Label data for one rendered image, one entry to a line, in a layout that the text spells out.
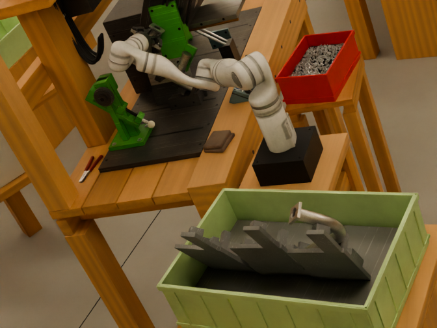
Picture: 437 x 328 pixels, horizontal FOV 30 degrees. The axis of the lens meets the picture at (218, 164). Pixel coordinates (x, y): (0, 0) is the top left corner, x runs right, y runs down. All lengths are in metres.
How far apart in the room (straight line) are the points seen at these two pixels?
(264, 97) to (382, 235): 0.55
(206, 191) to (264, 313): 0.67
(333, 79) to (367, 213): 0.83
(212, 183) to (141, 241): 1.57
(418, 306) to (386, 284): 0.14
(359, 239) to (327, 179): 0.32
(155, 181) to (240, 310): 0.81
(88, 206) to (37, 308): 1.35
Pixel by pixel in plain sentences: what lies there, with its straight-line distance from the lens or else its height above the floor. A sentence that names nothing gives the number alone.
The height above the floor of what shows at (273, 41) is 0.90.
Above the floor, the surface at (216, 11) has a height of 1.13.
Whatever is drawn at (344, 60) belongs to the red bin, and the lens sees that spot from 3.10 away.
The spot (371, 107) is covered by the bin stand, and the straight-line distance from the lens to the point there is 3.35.
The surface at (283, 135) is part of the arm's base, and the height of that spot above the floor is 1.00.
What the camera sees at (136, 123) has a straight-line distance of 3.02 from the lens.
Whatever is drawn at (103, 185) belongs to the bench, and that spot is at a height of 0.88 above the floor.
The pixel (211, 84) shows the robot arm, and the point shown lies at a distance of 2.81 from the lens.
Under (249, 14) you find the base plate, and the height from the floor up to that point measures 0.90.
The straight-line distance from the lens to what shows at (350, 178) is 2.75.
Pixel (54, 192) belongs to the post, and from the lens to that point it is 2.89.
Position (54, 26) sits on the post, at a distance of 3.04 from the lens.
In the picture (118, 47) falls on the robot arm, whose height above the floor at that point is 1.31.
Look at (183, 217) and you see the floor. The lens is 4.17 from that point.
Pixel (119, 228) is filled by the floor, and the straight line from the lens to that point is 4.33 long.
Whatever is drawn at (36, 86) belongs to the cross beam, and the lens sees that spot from 3.02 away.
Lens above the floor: 2.31
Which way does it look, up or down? 31 degrees down
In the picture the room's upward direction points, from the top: 24 degrees counter-clockwise
